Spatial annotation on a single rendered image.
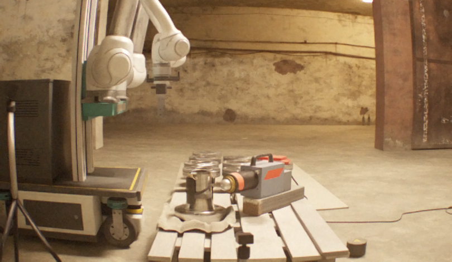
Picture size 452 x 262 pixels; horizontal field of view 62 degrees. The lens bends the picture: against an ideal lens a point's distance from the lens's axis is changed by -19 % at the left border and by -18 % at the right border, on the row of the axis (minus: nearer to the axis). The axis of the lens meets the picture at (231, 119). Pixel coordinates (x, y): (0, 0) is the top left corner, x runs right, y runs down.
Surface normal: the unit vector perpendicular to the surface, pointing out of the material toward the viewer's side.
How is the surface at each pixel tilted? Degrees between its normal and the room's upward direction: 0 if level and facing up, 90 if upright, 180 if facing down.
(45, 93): 90
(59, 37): 90
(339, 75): 90
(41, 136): 90
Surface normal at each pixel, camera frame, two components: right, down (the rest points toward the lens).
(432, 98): 0.02, 0.06
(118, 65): 0.50, 0.16
